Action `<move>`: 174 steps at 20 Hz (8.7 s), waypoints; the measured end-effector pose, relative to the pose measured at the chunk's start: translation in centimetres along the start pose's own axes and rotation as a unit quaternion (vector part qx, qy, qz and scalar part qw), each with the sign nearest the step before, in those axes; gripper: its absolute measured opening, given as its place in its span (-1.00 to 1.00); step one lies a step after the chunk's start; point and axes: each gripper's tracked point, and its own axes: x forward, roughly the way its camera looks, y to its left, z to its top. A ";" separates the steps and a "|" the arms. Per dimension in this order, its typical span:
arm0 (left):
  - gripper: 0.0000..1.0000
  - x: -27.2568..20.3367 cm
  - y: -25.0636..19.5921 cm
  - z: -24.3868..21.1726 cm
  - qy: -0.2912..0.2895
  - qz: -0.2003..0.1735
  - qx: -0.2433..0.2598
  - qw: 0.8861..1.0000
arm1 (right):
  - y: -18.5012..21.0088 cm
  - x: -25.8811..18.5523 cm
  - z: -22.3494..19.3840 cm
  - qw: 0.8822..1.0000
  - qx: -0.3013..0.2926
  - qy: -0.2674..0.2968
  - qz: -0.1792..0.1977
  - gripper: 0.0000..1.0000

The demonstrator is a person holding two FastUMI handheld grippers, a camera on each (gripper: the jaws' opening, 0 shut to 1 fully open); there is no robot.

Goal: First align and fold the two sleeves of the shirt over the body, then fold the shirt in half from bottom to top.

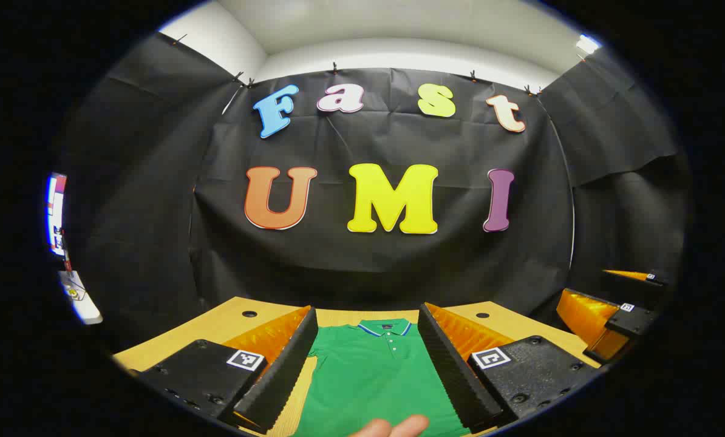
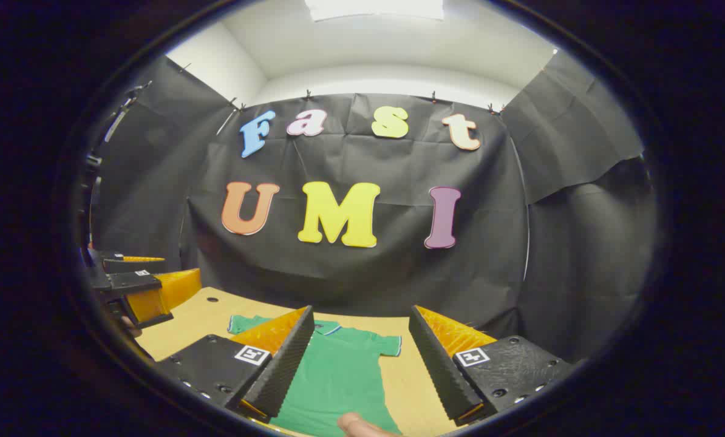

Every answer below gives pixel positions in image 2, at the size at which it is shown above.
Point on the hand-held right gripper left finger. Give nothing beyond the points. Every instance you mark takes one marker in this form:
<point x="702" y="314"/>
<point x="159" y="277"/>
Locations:
<point x="280" y="370"/>

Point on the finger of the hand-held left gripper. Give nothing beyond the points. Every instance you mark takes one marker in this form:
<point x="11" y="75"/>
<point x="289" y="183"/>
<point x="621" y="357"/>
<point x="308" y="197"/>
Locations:
<point x="116" y="263"/>
<point x="133" y="282"/>

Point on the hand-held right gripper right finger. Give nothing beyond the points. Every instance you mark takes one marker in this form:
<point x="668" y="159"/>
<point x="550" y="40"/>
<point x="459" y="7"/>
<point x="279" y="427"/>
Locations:
<point x="438" y="370"/>

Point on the green T-shirt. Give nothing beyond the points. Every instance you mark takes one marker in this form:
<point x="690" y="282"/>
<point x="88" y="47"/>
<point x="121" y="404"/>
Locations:
<point x="338" y="376"/>

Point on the black backdrop cloth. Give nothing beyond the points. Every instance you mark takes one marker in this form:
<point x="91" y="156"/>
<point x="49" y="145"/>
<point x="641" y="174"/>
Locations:
<point x="362" y="273"/>

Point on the ceiling light panel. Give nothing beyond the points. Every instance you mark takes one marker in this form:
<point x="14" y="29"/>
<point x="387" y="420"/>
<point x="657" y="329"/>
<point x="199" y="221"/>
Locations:
<point x="374" y="8"/>

